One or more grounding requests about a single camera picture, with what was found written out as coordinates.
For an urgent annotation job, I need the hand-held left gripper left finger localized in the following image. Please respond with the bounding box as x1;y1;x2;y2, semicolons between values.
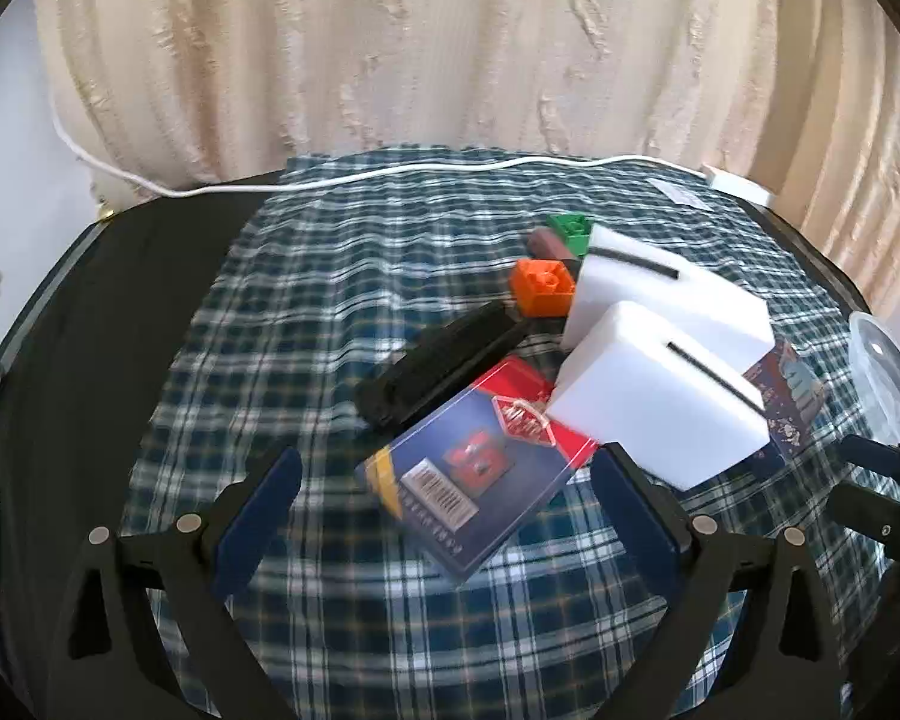
45;445;305;720

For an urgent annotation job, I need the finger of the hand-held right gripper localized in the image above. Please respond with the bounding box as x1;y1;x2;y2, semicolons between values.
840;433;900;500
827;481;900;550

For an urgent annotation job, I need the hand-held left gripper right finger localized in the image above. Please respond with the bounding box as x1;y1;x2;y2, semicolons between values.
591;441;848;720

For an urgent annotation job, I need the clear plastic bowl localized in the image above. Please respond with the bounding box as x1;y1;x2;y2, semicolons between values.
847;311;900;458

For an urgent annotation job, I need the white sponge black stripe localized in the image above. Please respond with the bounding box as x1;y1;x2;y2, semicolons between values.
544;301;773;494
559;223;773;376

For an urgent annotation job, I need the red and blue card box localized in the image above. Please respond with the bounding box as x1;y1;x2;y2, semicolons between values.
355;356;601;590

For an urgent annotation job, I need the black comb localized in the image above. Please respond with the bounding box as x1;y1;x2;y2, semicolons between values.
355;300;530;432

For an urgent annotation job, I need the orange toy block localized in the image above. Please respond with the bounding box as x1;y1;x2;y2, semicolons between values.
511;258;578;320

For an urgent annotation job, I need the blue plaid cloth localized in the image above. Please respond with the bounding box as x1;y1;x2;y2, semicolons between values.
120;146;900;720

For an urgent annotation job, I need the maroon rectangular box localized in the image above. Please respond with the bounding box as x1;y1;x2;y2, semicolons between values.
526;231;587;265

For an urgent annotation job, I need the green toy block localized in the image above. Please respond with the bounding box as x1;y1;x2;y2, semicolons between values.
546;212;596;260

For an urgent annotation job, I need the white power strip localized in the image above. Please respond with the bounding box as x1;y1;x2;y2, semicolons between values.
701;163;776;206

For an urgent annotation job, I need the cream textured curtain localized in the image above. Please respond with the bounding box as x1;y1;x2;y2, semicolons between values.
34;0;900;316

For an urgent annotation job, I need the white power cable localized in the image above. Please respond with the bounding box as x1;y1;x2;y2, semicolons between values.
47;106;713;200

